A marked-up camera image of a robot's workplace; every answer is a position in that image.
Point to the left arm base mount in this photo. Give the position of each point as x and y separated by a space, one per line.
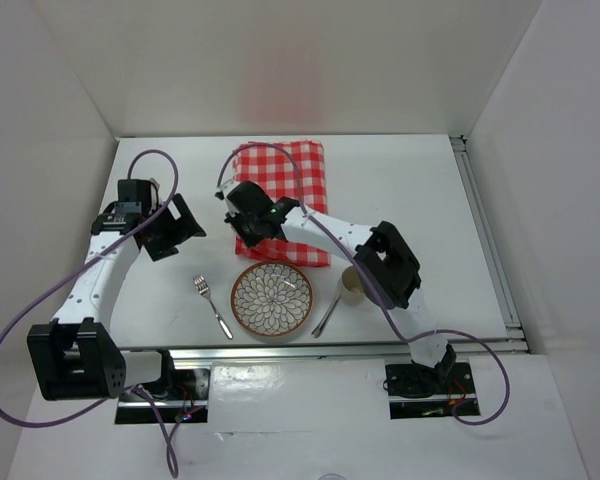
180 396

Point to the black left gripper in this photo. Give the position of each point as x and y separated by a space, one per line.
187 226

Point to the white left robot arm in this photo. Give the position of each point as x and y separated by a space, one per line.
73 355

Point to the aluminium frame rail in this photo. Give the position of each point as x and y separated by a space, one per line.
515 341
314 351

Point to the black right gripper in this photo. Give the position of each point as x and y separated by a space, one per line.
234 217

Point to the red white checkered cloth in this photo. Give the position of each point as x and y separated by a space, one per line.
276 169

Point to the floral patterned ceramic plate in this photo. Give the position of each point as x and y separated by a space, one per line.
271 299

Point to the beige paper cup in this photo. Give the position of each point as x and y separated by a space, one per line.
352 287

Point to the silver metal knife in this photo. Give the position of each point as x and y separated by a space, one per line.
319 329

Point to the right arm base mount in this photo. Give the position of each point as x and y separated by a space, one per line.
410 398

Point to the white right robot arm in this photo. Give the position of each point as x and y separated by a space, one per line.
388 268

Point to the aluminium frame rail right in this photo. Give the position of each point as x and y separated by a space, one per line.
515 341

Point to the aluminium frame rail front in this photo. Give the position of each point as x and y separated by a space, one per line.
314 351

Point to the silver metal fork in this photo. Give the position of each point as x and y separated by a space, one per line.
205 291

